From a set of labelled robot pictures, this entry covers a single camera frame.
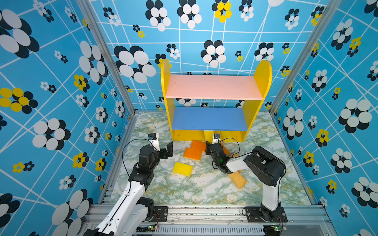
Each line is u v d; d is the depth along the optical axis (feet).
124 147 3.33
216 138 2.73
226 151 3.24
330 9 2.26
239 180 2.71
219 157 2.47
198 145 3.25
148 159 1.94
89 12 2.30
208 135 3.14
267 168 1.67
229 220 2.38
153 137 2.19
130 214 1.86
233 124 3.15
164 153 2.33
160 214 2.42
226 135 3.34
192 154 3.10
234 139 2.84
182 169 2.94
